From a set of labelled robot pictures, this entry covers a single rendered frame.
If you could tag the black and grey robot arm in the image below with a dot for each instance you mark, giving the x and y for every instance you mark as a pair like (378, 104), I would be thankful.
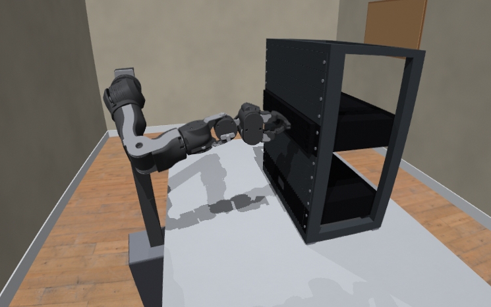
(159, 154)

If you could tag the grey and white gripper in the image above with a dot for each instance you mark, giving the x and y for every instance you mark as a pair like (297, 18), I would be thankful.
(250, 121)

